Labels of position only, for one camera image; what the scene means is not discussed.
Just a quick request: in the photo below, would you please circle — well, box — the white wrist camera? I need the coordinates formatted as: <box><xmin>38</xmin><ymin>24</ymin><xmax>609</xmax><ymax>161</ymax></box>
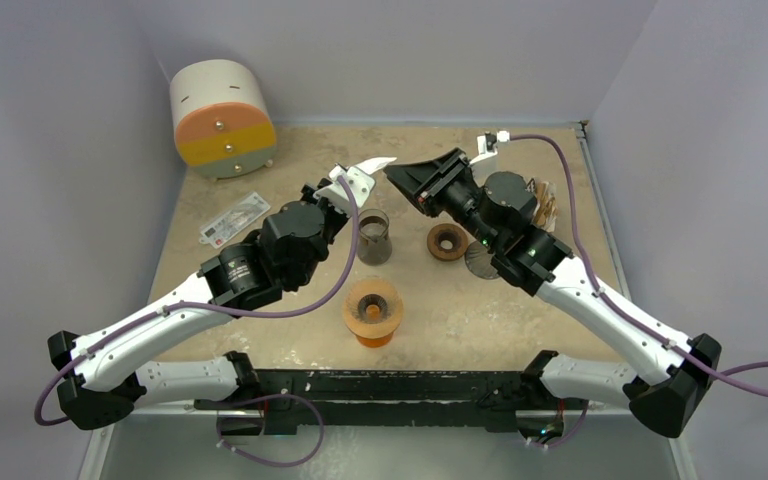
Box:
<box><xmin>469</xmin><ymin>130</ymin><xmax>511</xmax><ymax>179</ymax></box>
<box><xmin>313</xmin><ymin>162</ymin><xmax>377</xmax><ymax>215</ymax></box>

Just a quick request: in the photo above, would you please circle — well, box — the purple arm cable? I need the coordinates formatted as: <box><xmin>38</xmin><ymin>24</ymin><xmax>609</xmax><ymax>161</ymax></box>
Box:
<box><xmin>34</xmin><ymin>175</ymin><xmax>361</xmax><ymax>427</ymax></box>
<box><xmin>507</xmin><ymin>133</ymin><xmax>768</xmax><ymax>402</ymax></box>

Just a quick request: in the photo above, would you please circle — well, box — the white round drawer cabinet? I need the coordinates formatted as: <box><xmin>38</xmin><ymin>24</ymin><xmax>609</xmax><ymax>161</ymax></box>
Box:
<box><xmin>169</xmin><ymin>59</ymin><xmax>277</xmax><ymax>180</ymax></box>

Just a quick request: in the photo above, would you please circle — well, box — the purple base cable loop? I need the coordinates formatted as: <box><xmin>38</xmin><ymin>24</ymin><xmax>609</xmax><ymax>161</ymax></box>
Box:
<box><xmin>215</xmin><ymin>392</ymin><xmax>326</xmax><ymax>468</ymax></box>

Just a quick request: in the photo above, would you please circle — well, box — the dark wooden dripper ring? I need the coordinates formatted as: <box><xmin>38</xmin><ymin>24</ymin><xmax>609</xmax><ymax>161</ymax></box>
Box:
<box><xmin>426</xmin><ymin>223</ymin><xmax>470</xmax><ymax>262</ymax></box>

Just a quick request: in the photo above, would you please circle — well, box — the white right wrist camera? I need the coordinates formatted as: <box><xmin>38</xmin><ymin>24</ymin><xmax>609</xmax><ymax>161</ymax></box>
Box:
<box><xmin>469</xmin><ymin>130</ymin><xmax>511</xmax><ymax>179</ymax></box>

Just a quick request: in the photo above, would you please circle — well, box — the orange coffee filter box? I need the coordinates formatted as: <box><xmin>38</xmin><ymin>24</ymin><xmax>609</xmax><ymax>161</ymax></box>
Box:
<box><xmin>528</xmin><ymin>178</ymin><xmax>559</xmax><ymax>233</ymax></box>

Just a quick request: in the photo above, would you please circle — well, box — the clear plastic filter packet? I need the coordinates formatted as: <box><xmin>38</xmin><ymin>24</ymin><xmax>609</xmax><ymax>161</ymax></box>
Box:
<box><xmin>199</xmin><ymin>192</ymin><xmax>271</xmax><ymax>249</ymax></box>

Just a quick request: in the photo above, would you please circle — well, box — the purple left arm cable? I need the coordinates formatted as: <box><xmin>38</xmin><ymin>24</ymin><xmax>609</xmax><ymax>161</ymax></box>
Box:
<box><xmin>34</xmin><ymin>175</ymin><xmax>361</xmax><ymax>427</ymax></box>

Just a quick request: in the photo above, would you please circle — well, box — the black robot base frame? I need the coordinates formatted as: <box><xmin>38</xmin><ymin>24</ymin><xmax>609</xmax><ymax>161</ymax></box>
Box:
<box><xmin>194</xmin><ymin>352</ymin><xmax>585</xmax><ymax>437</ymax></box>

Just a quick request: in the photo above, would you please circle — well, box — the white paper coffee filter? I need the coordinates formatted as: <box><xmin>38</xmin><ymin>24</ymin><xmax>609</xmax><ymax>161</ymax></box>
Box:
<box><xmin>354</xmin><ymin>157</ymin><xmax>397</xmax><ymax>176</ymax></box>

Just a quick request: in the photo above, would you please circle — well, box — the clear ribbed glass dripper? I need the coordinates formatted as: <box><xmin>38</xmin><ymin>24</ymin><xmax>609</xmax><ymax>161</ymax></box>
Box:
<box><xmin>345</xmin><ymin>277</ymin><xmax>402</xmax><ymax>324</ymax></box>

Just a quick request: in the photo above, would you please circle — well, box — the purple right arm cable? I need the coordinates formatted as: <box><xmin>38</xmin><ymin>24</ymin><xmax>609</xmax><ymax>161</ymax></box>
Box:
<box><xmin>507</xmin><ymin>133</ymin><xmax>768</xmax><ymax>402</ymax></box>

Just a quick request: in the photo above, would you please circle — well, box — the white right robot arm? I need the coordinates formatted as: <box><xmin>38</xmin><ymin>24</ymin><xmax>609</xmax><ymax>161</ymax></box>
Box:
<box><xmin>384</xmin><ymin>149</ymin><xmax>722</xmax><ymax>438</ymax></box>

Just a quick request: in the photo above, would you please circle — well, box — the grey glass carafe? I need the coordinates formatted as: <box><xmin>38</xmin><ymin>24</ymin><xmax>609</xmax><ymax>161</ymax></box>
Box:
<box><xmin>357</xmin><ymin>209</ymin><xmax>393</xmax><ymax>266</ymax></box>

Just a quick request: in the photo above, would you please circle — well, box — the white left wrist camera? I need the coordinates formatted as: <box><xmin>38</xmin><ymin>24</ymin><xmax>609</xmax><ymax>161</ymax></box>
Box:
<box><xmin>313</xmin><ymin>162</ymin><xmax>377</xmax><ymax>215</ymax></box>

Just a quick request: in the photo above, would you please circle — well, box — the light wooden dripper ring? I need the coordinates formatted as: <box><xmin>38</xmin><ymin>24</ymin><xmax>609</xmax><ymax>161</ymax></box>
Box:
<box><xmin>342</xmin><ymin>278</ymin><xmax>405</xmax><ymax>339</ymax></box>

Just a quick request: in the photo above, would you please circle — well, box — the orange glass carafe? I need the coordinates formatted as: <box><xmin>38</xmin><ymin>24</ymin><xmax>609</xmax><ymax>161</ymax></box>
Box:
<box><xmin>355</xmin><ymin>332</ymin><xmax>394</xmax><ymax>348</ymax></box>

